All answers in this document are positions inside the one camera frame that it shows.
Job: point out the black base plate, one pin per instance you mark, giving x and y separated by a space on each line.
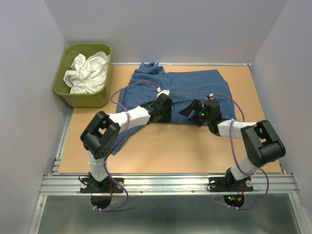
219 184
88 185

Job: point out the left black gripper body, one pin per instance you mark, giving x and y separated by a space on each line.
165 115

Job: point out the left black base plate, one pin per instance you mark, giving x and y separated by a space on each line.
88 185

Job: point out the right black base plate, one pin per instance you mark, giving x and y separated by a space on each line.
219 184

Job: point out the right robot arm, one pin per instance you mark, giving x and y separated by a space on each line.
262 143

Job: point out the blue checkered long sleeve shirt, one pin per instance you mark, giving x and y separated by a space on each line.
184 88

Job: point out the aluminium mounting rail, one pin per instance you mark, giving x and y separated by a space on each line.
167 204

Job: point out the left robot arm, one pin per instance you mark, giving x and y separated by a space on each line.
100 136

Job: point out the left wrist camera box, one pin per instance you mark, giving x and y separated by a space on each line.
161 91

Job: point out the green plastic bin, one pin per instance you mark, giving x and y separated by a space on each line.
95 100

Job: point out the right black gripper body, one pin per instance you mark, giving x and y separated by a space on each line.
200 117

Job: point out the white crumpled shirt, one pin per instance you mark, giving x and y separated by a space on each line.
87 75

